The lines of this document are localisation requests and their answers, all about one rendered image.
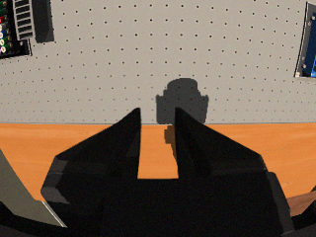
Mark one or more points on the white perforated base plate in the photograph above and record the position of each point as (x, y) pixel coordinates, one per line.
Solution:
(221, 61)

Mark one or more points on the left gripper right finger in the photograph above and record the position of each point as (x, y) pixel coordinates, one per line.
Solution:
(214, 154)

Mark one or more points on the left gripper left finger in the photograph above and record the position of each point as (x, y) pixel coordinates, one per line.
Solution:
(103, 152)

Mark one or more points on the blue grid rack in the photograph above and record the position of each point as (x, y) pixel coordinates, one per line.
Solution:
(310, 59)

